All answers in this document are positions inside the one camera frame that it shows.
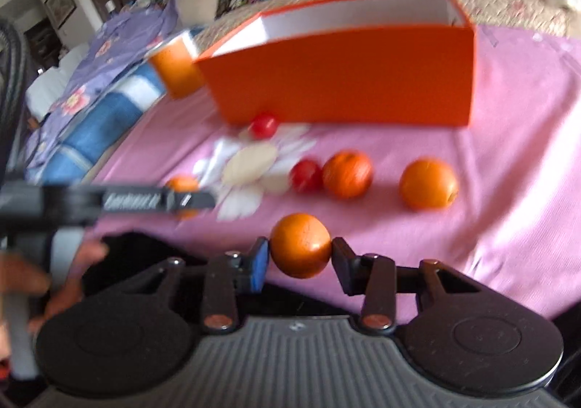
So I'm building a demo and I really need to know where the reddish orange fruit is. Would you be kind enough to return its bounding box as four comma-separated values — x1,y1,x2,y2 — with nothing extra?
322,150,374,200

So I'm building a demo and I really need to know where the orange cylindrical canister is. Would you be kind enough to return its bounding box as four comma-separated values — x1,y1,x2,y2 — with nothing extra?
146,29,206,99

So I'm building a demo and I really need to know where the purple floral blanket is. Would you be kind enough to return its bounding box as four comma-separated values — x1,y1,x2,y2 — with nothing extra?
26,0,178,169

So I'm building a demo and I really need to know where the red cherry tomato by box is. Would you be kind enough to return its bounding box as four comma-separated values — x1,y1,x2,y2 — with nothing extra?
249,112,280,140

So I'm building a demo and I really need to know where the small framed picture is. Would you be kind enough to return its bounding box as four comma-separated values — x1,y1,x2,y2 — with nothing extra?
44,0,77,29

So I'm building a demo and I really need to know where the orange cardboard box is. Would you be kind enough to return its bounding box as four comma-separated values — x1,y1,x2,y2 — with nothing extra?
196,0,477,127

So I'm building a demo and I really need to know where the pink floral tablecloth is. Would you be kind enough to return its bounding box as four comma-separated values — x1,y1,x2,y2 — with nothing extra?
97,26,580,317

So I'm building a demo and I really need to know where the small orange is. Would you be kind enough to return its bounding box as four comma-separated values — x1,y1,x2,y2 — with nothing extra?
399,158,460,211
166,175,199,220
269,213,332,279

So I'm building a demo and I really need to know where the black cloth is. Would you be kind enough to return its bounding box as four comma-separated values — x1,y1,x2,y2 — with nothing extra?
82,232,346,325

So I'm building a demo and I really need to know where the beige quilted sofa bed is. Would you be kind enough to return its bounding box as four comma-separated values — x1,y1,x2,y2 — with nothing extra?
194,0,580,49

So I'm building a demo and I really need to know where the person's left hand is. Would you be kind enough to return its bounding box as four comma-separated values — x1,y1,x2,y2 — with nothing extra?
1,241,109,335

